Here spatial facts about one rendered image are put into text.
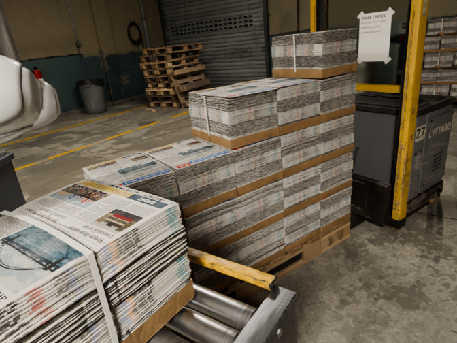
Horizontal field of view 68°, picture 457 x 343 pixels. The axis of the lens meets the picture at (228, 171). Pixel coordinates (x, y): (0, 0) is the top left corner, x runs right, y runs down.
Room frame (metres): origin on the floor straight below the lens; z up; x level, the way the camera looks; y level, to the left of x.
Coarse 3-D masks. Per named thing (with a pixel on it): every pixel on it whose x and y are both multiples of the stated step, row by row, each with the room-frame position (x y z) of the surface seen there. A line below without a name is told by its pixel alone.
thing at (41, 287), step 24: (0, 240) 0.48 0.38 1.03; (0, 264) 0.41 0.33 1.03; (24, 264) 0.40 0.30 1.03; (48, 264) 0.40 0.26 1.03; (0, 288) 0.35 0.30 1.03; (24, 288) 0.35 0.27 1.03; (48, 288) 0.36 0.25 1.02; (72, 288) 0.38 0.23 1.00; (0, 312) 0.32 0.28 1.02; (24, 312) 0.33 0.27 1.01; (48, 312) 0.35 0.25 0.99; (72, 312) 0.38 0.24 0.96; (0, 336) 0.31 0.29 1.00; (24, 336) 0.33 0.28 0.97; (48, 336) 0.35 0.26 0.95; (72, 336) 0.37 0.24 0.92
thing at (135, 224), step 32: (64, 192) 0.65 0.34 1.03; (96, 192) 0.63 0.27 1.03; (128, 192) 0.62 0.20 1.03; (64, 224) 0.51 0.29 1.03; (96, 224) 0.50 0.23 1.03; (128, 224) 0.49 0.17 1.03; (160, 224) 0.52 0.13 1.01; (128, 256) 0.46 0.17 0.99; (160, 256) 0.51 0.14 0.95; (128, 288) 0.45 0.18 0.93; (160, 288) 0.50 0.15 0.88; (128, 320) 0.44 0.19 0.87
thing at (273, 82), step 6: (270, 78) 1.99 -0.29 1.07; (276, 78) 1.96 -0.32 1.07; (282, 78) 1.93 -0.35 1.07; (288, 78) 1.90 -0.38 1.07; (294, 78) 1.87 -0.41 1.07; (240, 84) 1.85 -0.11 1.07; (246, 84) 1.81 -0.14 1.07; (252, 84) 1.79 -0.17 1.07; (258, 84) 1.77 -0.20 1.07; (264, 84) 1.75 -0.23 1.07; (270, 84) 1.72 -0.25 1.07; (276, 84) 1.69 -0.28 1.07; (282, 84) 1.67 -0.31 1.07; (288, 84) 1.65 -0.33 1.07; (294, 84) 1.65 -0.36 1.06
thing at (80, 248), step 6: (12, 216) 0.55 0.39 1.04; (18, 216) 0.54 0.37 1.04; (24, 216) 0.53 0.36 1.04; (30, 222) 0.51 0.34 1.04; (36, 222) 0.50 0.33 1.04; (42, 228) 0.48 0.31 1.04; (48, 228) 0.48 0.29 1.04; (54, 234) 0.46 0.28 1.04; (60, 234) 0.46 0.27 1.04; (66, 240) 0.44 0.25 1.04; (72, 240) 0.44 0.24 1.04; (72, 246) 0.43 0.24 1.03; (78, 246) 0.43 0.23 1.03; (84, 246) 0.43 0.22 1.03; (84, 252) 0.41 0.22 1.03; (90, 252) 0.41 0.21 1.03
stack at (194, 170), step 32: (128, 160) 1.46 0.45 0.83; (160, 160) 1.43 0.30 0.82; (192, 160) 1.37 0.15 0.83; (224, 160) 1.41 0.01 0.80; (256, 160) 1.51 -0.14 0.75; (288, 160) 1.62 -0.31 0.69; (160, 192) 1.23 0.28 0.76; (192, 192) 1.31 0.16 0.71; (224, 192) 1.40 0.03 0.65; (256, 192) 1.49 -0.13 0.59; (288, 192) 1.62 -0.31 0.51; (192, 224) 1.29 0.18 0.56; (224, 224) 1.38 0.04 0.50; (288, 224) 1.61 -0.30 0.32; (224, 256) 1.37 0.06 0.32; (256, 256) 1.49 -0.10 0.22; (288, 256) 1.60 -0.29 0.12; (224, 288) 1.51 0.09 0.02; (256, 288) 1.47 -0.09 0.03
